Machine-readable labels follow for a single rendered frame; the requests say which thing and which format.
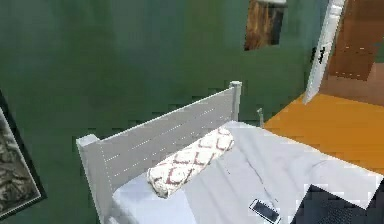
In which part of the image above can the white room door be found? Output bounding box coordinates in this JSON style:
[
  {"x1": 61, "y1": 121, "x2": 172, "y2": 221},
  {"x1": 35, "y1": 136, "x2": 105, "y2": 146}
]
[{"x1": 302, "y1": 0, "x2": 346, "y2": 105}]

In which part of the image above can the black blanket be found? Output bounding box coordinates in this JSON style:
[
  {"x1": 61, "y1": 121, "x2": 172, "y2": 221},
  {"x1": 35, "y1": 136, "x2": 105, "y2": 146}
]
[{"x1": 290, "y1": 183, "x2": 384, "y2": 224}]

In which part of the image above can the black framed grey wall picture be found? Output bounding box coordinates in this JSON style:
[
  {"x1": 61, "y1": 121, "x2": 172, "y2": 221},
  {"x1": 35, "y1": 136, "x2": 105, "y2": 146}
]
[{"x1": 0, "y1": 89, "x2": 48, "y2": 220}]

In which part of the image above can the black door handle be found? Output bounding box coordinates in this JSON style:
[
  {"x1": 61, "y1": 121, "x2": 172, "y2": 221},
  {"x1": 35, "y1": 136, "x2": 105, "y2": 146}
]
[{"x1": 310, "y1": 46, "x2": 326, "y2": 65}]

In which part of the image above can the black telephone with white rim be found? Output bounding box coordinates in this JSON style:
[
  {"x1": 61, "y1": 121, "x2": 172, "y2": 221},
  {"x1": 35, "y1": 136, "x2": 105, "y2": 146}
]
[{"x1": 248, "y1": 198, "x2": 283, "y2": 224}]

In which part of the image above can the white bed with slatted headboard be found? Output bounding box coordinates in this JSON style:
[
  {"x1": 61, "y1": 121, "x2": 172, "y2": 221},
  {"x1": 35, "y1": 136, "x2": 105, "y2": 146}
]
[{"x1": 75, "y1": 80, "x2": 384, "y2": 224}]

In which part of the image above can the white pillow with red pattern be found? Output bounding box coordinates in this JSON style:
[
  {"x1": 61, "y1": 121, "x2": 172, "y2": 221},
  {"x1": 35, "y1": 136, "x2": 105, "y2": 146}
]
[{"x1": 146, "y1": 126, "x2": 235, "y2": 199}]

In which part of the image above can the brown framed wall picture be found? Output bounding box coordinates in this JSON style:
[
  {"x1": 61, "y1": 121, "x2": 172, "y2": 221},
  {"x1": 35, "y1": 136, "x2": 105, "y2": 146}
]
[{"x1": 243, "y1": 0, "x2": 288, "y2": 52}]

